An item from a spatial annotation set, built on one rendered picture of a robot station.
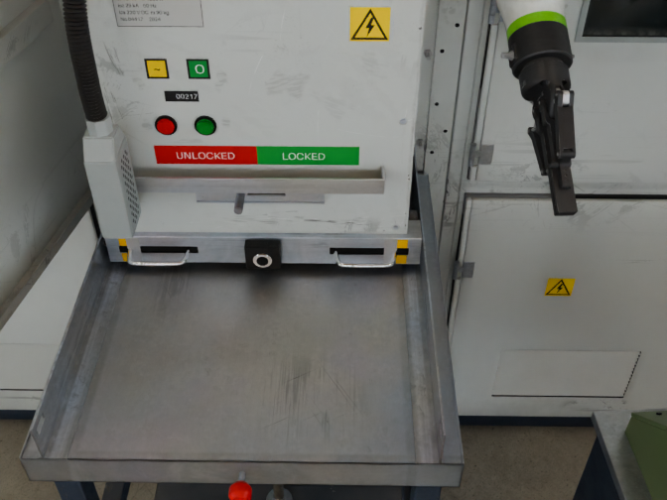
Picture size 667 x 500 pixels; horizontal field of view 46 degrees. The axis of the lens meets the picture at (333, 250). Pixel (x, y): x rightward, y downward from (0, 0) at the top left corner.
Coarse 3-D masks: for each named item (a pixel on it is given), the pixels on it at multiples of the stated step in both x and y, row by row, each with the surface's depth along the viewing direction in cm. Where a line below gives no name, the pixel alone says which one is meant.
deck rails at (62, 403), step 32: (416, 192) 147; (96, 256) 132; (96, 288) 132; (416, 288) 134; (96, 320) 129; (416, 320) 129; (64, 352) 117; (96, 352) 124; (416, 352) 124; (64, 384) 117; (416, 384) 119; (64, 416) 115; (416, 416) 115; (64, 448) 110; (416, 448) 110
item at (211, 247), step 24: (144, 240) 134; (168, 240) 134; (192, 240) 134; (216, 240) 134; (240, 240) 134; (288, 240) 133; (312, 240) 133; (336, 240) 133; (360, 240) 133; (408, 240) 133
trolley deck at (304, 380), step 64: (128, 320) 129; (192, 320) 129; (256, 320) 129; (320, 320) 129; (384, 320) 129; (128, 384) 120; (192, 384) 120; (256, 384) 120; (320, 384) 120; (384, 384) 120; (448, 384) 120; (128, 448) 111; (192, 448) 111; (256, 448) 111; (320, 448) 111; (384, 448) 111; (448, 448) 111
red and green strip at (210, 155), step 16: (160, 160) 124; (176, 160) 124; (192, 160) 124; (208, 160) 124; (224, 160) 124; (240, 160) 124; (256, 160) 124; (272, 160) 124; (288, 160) 124; (304, 160) 124; (320, 160) 124; (336, 160) 124; (352, 160) 124
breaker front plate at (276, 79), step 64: (256, 0) 106; (320, 0) 106; (384, 0) 106; (128, 64) 113; (256, 64) 113; (320, 64) 113; (384, 64) 113; (128, 128) 120; (192, 128) 120; (256, 128) 120; (320, 128) 120; (384, 128) 120; (192, 192) 128; (384, 192) 128
